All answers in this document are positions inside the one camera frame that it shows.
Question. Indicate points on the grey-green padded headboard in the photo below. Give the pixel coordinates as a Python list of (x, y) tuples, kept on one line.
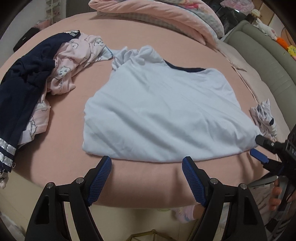
[(266, 51)]

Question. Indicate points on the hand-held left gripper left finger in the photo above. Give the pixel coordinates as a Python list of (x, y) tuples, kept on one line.
[(99, 180)]

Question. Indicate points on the small white navy-striped garment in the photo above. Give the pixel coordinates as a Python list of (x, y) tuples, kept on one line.
[(266, 115)]

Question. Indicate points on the folded pink quilt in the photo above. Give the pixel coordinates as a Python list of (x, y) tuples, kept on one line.
[(173, 20)]

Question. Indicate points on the dark glass cabinet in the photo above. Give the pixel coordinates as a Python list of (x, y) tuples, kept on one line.
[(231, 16)]

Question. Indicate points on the cream plush toy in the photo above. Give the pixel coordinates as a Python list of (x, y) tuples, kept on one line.
[(255, 12)]

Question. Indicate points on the person's foot pink sock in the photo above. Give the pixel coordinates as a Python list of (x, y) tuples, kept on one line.
[(187, 213)]

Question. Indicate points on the pink printed pajama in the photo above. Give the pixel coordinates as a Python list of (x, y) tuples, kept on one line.
[(76, 55)]

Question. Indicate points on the person's right hand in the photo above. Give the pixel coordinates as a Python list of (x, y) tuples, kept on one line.
[(275, 194)]

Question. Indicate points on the yellow plush toy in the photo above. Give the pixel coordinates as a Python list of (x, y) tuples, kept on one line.
[(291, 49)]

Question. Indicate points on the white shirt with navy trim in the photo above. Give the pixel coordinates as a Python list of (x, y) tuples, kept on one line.
[(161, 111)]

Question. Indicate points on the pink bag pile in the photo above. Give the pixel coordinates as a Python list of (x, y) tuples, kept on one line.
[(42, 23)]

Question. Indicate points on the navy pleated skirt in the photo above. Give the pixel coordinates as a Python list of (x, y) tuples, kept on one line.
[(27, 76)]

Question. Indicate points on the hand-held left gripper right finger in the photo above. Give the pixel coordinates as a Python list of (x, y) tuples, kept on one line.
[(194, 183)]

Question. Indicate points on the pink bed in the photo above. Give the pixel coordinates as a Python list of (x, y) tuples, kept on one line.
[(69, 115)]

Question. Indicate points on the black backpack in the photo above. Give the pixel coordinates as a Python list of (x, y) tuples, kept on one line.
[(25, 40)]

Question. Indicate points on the white rabbit plush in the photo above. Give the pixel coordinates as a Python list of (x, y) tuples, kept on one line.
[(266, 29)]

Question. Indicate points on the orange plush toy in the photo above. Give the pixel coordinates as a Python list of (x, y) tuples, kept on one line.
[(283, 41)]

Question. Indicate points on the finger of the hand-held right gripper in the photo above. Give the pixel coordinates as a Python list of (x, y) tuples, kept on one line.
[(266, 143), (259, 155)]

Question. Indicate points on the white shelf rack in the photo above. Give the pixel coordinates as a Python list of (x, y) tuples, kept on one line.
[(53, 9)]

